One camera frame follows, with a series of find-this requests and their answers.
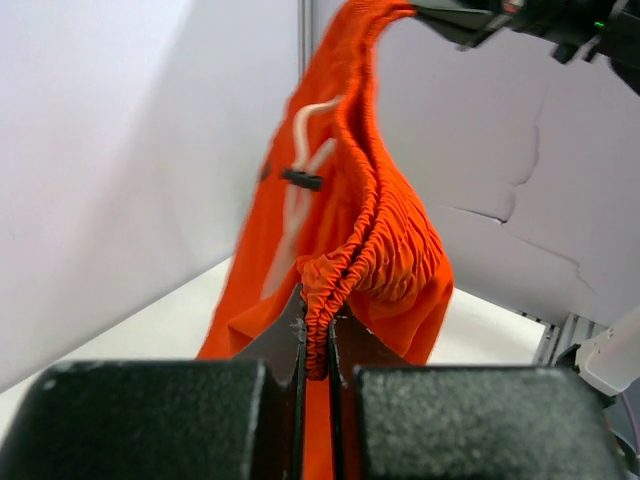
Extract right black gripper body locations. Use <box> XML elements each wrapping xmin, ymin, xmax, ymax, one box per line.
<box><xmin>496</xmin><ymin>0</ymin><xmax>639</xmax><ymax>92</ymax></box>

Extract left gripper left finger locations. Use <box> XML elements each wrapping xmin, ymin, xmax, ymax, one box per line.
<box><xmin>1</xmin><ymin>292</ymin><xmax>306</xmax><ymax>479</ymax></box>

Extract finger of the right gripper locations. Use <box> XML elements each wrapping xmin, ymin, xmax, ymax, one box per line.
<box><xmin>413</xmin><ymin>0</ymin><xmax>505</xmax><ymax>50</ymax></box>

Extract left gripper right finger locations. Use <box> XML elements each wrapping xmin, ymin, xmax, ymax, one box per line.
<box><xmin>328</xmin><ymin>308</ymin><xmax>625</xmax><ymax>479</ymax></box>

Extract orange shorts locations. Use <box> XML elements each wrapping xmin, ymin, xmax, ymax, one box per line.
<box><xmin>199</xmin><ymin>1</ymin><xmax>454</xmax><ymax>479</ymax></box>

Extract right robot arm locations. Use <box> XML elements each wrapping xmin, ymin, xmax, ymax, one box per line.
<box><xmin>411</xmin><ymin>1</ymin><xmax>639</xmax><ymax>407</ymax></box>

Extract right aluminium corner post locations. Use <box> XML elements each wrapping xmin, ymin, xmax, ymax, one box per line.
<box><xmin>297</xmin><ymin>0</ymin><xmax>316</xmax><ymax>79</ymax></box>

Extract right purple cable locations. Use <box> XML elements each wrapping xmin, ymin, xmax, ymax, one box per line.
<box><xmin>619</xmin><ymin>389</ymin><xmax>640</xmax><ymax>451</ymax></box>

